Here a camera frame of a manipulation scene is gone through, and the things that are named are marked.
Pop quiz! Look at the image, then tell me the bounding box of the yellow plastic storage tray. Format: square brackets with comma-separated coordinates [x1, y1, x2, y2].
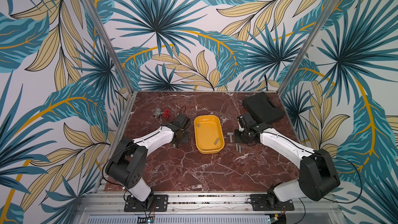
[194, 115, 225, 155]

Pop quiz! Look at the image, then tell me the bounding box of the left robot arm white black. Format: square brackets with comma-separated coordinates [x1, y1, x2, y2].
[105, 114, 190, 208]

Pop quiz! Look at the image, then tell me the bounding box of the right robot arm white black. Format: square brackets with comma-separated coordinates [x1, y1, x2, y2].
[235, 113, 341, 204]

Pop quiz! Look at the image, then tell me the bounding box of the black tool case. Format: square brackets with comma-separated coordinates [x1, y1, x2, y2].
[243, 92, 285, 124]

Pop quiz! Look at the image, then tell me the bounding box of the steel valve with red handwheel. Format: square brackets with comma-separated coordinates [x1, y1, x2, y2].
[153, 108, 170, 119]

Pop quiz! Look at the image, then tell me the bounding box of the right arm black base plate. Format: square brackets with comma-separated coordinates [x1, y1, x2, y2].
[248, 194, 294, 212]

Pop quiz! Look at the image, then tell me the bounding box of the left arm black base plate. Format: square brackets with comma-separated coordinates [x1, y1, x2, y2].
[124, 195, 169, 214]

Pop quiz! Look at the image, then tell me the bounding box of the aluminium front rail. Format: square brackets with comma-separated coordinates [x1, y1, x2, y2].
[72, 192, 347, 224]

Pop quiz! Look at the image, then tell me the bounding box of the aluminium frame post right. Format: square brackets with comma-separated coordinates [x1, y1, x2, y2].
[277, 0, 339, 96]

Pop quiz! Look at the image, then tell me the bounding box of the aluminium frame post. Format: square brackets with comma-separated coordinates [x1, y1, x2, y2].
[81, 0, 134, 95]
[277, 0, 339, 96]

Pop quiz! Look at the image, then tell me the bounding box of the aluminium frame post left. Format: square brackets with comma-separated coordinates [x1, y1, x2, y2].
[81, 0, 134, 95]

